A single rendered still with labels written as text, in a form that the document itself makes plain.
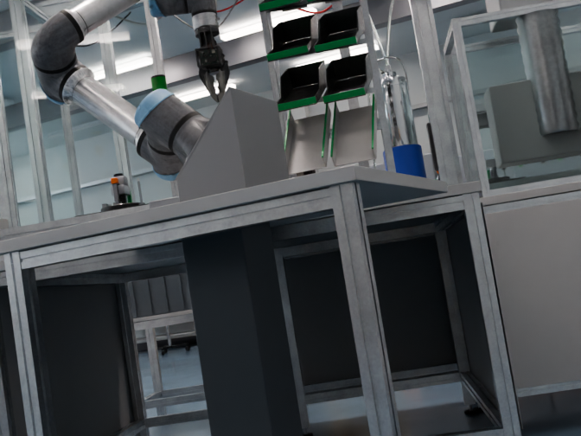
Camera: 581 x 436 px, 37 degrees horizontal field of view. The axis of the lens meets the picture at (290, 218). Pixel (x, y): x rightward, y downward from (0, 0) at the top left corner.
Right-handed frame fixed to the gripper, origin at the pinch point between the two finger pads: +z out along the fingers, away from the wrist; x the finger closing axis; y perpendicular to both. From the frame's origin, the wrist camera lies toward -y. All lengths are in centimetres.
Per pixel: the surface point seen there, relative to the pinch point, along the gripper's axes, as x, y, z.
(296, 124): 19.7, -28.5, 6.3
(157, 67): -24.2, -34.0, -22.2
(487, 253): 68, 5, 57
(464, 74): 82, -78, -10
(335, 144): 31.5, -16.9, 16.7
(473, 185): 68, 6, 38
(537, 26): 111, -77, -23
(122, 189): -37.4, -16.8, 19.2
